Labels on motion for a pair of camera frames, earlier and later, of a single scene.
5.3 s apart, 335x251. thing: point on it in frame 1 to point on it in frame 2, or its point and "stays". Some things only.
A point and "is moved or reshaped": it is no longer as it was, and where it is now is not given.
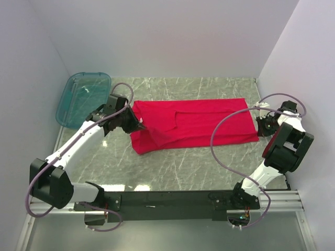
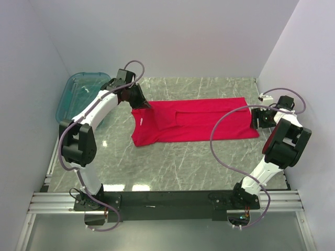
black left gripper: x=135 y=124 to x=142 y=103
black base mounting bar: x=167 y=206 stays
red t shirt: x=180 y=124 is moved or reshaped
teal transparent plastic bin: x=82 y=93 stays
